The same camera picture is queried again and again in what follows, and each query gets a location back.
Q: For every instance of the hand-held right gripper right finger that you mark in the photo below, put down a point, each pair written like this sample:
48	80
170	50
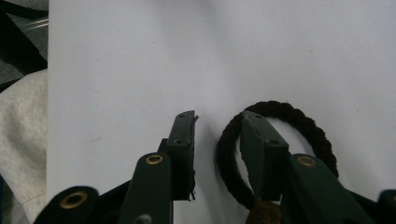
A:
280	174

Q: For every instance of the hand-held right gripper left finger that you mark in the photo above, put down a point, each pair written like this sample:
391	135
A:
152	186

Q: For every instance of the light grey pants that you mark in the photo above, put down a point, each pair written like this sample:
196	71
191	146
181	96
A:
21	130

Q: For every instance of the metal floor rail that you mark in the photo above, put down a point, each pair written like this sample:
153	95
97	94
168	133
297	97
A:
34	24

